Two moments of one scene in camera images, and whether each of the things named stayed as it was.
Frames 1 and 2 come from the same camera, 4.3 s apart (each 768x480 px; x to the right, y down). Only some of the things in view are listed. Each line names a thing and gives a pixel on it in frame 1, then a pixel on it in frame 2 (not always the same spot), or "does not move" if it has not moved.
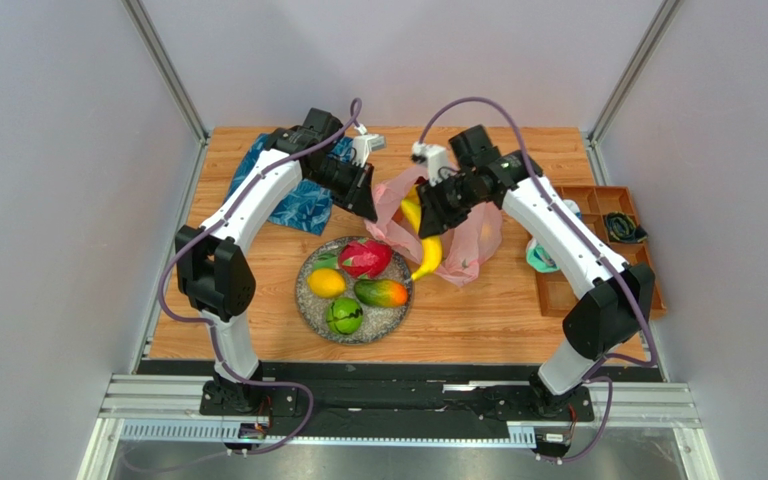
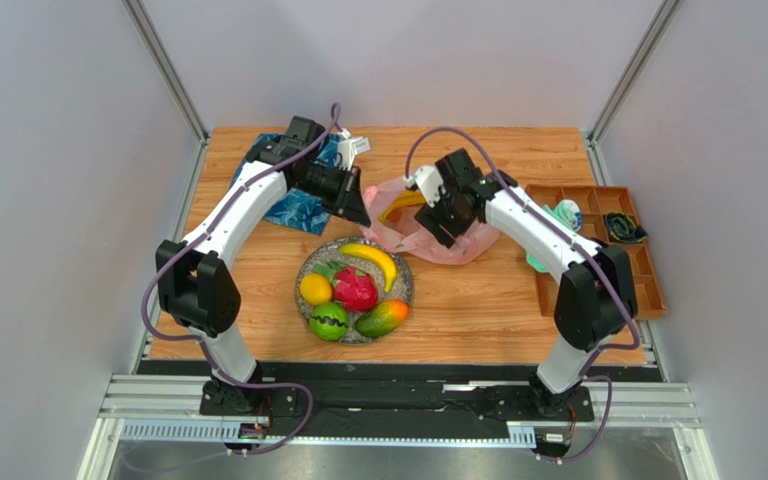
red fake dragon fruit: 365,258 to 356,292
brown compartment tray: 556,297 does not move
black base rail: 392,402 does not move
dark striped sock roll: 621,228 does not move
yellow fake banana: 432,249 to 366,250
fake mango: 381,293 to 384,317
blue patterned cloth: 309,207 does not move
